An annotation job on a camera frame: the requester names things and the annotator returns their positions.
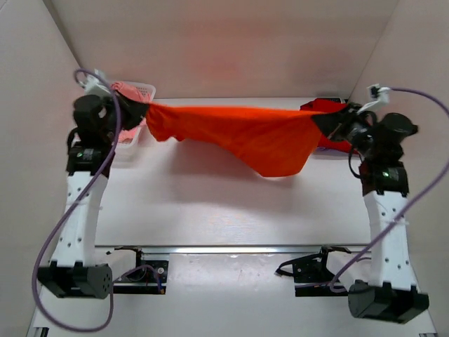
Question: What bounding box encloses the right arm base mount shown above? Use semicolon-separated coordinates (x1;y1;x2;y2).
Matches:
275;245;351;298

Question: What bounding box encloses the red folded t shirt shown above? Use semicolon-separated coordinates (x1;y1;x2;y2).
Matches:
299;98;355;155

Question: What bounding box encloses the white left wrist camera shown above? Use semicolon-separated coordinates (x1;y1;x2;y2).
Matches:
75;69;110;98

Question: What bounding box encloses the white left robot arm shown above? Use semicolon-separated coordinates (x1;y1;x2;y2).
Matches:
36;93;149;299

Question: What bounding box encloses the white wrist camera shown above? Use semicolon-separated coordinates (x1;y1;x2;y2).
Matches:
358;84;391;114
75;69;110;98

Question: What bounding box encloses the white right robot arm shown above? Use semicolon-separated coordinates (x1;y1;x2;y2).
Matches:
311;105;429;324

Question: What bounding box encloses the white plastic basket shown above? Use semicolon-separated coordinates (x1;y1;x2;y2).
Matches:
112;81;156;162

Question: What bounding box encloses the aluminium table rail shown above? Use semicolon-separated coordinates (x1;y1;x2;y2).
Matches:
96;244;373;255

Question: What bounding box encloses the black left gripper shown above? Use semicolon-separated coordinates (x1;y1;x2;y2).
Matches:
105;82;152;133

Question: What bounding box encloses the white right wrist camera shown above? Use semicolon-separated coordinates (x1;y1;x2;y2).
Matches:
358;84;391;114

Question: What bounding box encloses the pink t shirt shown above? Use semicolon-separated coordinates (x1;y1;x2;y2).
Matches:
112;81;155;144

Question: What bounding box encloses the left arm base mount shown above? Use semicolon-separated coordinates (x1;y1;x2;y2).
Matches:
102;246;169;295

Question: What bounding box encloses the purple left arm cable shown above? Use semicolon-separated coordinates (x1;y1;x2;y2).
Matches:
32;69;123;333

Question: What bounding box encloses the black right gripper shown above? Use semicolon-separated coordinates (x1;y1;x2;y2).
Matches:
312;103;380;159

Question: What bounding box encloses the orange t shirt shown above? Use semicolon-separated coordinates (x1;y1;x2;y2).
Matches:
146;103;321;178

